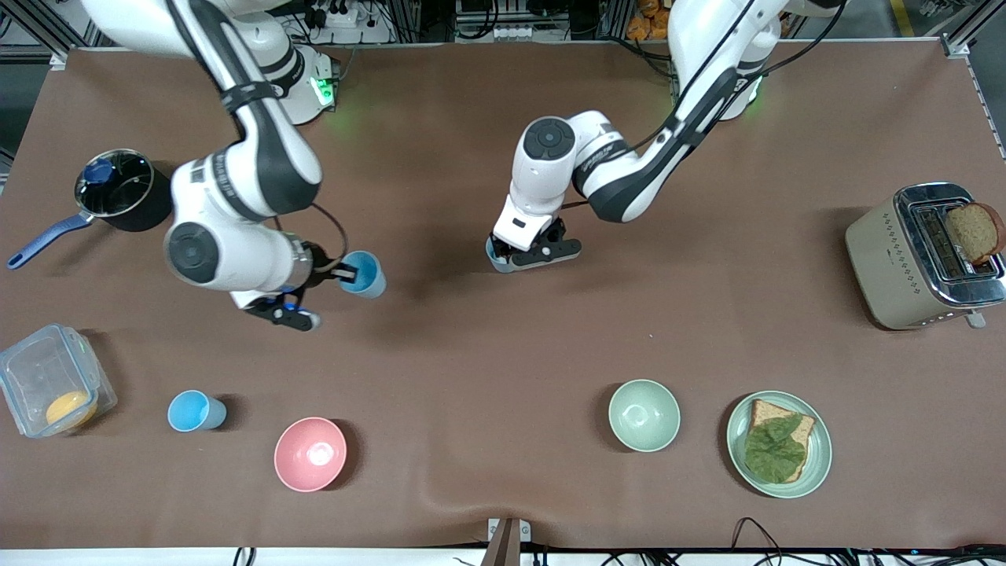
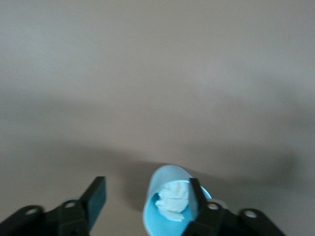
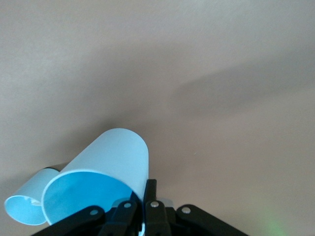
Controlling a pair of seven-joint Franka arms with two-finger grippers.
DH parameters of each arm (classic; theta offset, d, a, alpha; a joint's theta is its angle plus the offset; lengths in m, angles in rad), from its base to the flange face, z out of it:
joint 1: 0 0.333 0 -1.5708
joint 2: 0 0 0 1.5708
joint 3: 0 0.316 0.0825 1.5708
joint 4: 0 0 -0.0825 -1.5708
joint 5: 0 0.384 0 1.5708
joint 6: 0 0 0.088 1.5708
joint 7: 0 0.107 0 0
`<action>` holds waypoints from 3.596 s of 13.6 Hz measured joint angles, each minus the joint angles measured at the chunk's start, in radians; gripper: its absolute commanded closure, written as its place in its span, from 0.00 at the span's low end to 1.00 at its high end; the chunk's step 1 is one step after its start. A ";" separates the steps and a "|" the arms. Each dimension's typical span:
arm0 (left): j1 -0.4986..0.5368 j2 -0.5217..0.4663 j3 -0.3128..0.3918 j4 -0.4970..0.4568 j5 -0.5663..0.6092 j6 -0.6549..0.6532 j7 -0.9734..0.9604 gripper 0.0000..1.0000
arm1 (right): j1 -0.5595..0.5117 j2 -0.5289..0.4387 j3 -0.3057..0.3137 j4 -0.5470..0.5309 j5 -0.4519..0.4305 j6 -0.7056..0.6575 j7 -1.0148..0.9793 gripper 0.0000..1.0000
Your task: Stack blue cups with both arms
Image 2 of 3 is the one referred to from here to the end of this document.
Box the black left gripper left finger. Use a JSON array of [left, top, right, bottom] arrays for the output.
[[7, 176, 108, 236]]

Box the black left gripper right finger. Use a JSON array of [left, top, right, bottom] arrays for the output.
[[189, 178, 284, 236]]

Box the blue plastic cup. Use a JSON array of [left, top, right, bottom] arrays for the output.
[[142, 165, 212, 236]]

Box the white crumpled tissue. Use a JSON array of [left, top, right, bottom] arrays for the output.
[[154, 181, 192, 221]]

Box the brown table cloth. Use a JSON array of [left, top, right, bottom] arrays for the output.
[[0, 0, 315, 236]]

